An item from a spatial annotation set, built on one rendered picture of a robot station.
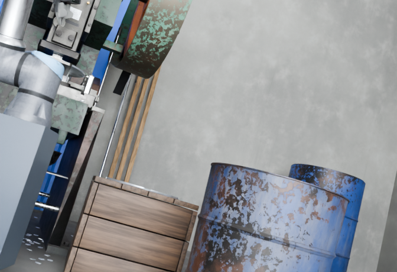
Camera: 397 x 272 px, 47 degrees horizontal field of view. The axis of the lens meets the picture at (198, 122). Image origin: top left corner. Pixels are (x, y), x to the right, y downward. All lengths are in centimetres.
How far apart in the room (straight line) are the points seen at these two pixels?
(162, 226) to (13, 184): 51
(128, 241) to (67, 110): 73
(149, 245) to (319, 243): 62
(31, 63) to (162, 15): 77
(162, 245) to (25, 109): 64
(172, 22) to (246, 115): 190
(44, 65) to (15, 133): 24
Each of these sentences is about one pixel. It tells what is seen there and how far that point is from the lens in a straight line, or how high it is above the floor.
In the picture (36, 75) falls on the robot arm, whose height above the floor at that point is 60.
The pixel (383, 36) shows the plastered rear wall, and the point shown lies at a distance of 491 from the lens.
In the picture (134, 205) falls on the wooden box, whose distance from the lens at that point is 159.
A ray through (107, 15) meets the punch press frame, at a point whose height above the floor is 111.
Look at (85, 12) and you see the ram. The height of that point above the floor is 109.
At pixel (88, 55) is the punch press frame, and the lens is 254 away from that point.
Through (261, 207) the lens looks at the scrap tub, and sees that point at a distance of 119.
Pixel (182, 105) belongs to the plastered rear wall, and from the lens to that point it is 367.
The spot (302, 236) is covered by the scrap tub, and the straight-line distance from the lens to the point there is 121.
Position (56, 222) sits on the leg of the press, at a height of 12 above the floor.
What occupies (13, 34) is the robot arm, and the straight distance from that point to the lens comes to 158.
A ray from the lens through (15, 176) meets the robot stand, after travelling 147.
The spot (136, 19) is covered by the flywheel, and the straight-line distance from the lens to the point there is 278.
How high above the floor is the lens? 34
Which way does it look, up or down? 10 degrees up
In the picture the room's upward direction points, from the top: 16 degrees clockwise
